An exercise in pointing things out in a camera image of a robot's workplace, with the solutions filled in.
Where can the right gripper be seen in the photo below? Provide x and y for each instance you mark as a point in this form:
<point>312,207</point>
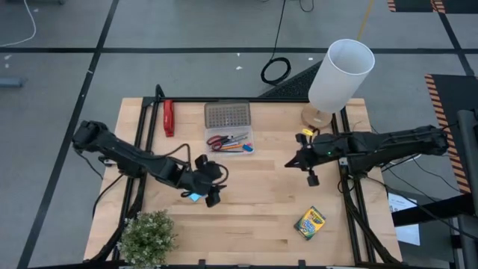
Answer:
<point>325,149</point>

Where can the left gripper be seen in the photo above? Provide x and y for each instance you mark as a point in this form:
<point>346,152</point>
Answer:
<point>196,181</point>

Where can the blue sticky note pad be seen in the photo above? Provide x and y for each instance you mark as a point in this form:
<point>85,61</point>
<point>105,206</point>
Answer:
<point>195,197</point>

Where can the orange pencil pink eraser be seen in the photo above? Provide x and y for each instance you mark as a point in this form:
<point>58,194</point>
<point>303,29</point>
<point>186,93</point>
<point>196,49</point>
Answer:
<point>233,147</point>

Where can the white marker pen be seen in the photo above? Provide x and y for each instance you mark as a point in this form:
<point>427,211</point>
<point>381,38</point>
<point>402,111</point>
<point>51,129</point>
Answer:
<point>231,143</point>

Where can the red black scissors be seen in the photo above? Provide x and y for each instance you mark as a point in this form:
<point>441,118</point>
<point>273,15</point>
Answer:
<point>235,137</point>

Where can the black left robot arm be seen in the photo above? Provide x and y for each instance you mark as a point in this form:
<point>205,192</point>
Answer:
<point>123,153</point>

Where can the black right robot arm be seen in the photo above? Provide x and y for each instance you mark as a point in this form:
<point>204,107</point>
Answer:
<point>392,143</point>

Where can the yellow green crayon box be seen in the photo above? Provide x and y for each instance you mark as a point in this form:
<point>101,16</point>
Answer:
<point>310,223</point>

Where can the red stapler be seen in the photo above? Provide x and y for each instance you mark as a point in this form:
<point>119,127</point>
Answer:
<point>169,117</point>

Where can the clear plastic pencil box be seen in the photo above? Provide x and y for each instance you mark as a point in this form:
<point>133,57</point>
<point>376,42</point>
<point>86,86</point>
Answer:
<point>228,116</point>

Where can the small green potted plant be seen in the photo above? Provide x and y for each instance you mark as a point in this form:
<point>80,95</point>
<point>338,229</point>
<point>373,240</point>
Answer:
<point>147,239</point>

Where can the white shade wooden table lamp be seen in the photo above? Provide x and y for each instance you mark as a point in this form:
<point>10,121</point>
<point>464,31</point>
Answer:
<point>340,74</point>

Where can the white paper sheet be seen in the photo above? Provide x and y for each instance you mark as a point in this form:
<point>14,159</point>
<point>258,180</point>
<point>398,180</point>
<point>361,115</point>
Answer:
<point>407,235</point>

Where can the black hazard-striped floor mat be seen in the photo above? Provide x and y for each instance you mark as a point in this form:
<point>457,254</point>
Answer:
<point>457,5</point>
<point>411,4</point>
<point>452,97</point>

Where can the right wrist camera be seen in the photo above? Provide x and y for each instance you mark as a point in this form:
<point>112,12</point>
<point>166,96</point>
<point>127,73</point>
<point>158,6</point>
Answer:
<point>316,154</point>

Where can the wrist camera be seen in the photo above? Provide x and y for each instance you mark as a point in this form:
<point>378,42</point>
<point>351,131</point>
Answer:
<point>213,177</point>
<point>316,154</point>

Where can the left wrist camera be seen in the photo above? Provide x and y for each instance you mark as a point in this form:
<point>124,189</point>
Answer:
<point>213,177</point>

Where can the black table edge bracket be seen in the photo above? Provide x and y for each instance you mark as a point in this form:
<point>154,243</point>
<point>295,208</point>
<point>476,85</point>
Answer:
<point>302,263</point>
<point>202,263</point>

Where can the black aluminium table frame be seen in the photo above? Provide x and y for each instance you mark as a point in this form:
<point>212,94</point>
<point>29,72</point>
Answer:
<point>224,99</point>

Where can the black camera stand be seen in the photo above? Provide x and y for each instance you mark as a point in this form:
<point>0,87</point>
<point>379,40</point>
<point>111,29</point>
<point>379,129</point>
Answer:
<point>467,149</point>

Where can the gray floor bracket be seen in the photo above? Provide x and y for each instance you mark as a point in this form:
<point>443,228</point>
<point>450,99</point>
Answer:
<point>9,82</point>

